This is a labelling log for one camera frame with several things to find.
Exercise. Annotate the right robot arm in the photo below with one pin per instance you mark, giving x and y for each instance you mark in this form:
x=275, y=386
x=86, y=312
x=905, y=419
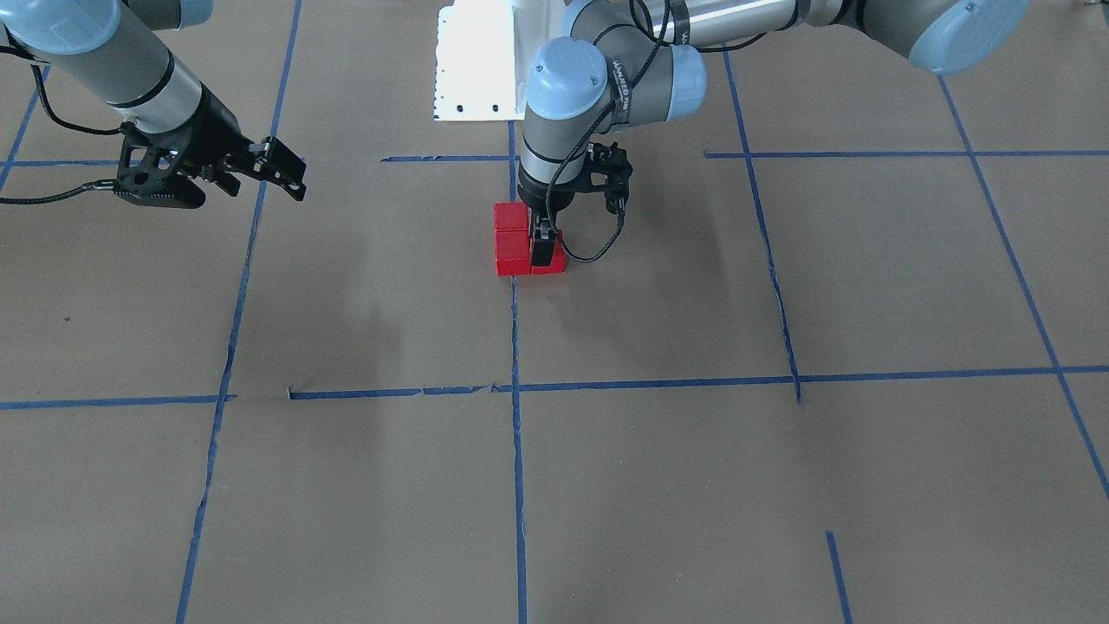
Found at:
x=113, y=49

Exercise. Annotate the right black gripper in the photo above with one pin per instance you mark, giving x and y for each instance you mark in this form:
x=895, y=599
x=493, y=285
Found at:
x=217, y=126

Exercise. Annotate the brown paper table cover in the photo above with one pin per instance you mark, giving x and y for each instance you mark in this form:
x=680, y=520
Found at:
x=846, y=363

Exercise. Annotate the red cube block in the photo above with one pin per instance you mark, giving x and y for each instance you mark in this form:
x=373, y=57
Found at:
x=512, y=253
x=558, y=264
x=511, y=216

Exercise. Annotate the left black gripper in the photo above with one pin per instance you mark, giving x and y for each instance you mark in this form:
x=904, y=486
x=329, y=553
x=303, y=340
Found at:
x=548, y=200

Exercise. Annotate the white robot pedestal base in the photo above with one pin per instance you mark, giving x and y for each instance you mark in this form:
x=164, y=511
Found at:
x=483, y=52

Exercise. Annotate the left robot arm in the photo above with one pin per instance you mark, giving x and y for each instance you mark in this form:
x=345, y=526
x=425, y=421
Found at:
x=624, y=64

